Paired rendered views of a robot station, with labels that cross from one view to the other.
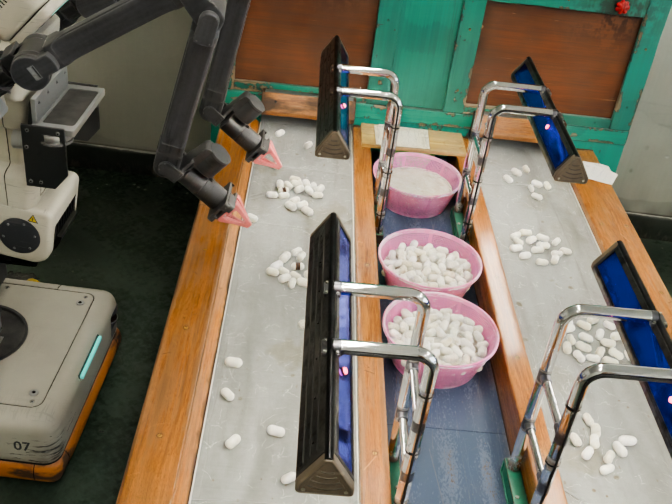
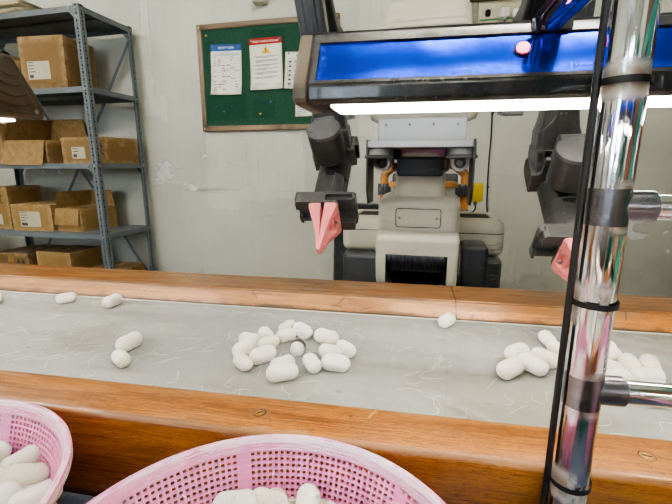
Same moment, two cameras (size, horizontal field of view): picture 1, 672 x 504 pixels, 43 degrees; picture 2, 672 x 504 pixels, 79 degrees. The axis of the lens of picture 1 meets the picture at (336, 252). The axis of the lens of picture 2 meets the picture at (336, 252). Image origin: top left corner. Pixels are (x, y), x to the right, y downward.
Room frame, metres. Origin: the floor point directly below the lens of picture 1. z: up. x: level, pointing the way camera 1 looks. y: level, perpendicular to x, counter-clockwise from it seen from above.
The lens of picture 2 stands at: (1.87, -0.38, 0.98)
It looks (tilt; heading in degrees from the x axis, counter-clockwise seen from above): 12 degrees down; 104
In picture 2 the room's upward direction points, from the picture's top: straight up
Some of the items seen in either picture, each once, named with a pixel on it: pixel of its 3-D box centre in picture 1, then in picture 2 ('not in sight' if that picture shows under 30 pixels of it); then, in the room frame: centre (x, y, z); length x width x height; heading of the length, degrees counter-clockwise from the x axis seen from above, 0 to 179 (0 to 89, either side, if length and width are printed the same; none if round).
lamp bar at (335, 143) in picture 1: (334, 90); (642, 58); (2.04, 0.06, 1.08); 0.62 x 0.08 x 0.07; 4
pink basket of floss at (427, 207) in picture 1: (415, 187); not in sight; (2.23, -0.21, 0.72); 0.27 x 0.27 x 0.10
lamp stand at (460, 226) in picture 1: (502, 170); not in sight; (2.07, -0.42, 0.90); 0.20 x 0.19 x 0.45; 4
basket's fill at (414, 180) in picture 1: (414, 190); not in sight; (2.23, -0.21, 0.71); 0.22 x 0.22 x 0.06
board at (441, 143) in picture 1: (412, 139); not in sight; (2.45, -0.19, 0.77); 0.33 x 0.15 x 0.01; 94
